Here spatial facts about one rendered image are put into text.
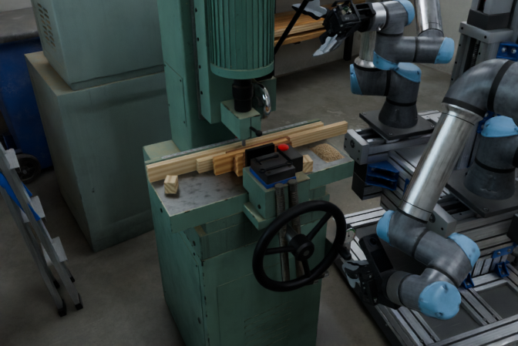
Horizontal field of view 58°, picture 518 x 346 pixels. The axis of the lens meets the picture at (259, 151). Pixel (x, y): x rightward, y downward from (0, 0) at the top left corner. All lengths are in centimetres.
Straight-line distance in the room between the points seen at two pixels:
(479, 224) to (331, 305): 88
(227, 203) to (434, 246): 54
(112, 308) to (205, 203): 112
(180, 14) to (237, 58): 27
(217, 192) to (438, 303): 63
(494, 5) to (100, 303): 195
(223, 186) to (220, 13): 47
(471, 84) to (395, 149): 86
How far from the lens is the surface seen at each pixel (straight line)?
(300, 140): 152
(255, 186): 125
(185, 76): 147
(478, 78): 112
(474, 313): 205
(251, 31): 121
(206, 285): 146
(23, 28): 292
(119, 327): 222
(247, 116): 134
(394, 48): 142
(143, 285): 235
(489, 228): 166
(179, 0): 140
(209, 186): 134
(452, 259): 110
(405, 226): 113
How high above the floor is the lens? 166
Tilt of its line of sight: 30 degrees down
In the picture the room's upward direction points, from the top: straight up
